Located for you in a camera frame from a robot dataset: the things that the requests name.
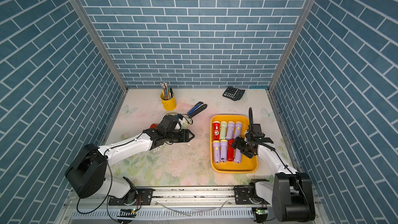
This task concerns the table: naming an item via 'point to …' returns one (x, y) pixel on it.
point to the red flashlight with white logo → (216, 125)
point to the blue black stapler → (196, 109)
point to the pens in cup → (167, 92)
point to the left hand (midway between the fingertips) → (195, 138)
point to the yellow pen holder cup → (168, 101)
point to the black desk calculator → (233, 94)
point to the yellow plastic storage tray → (247, 165)
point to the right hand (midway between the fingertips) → (237, 147)
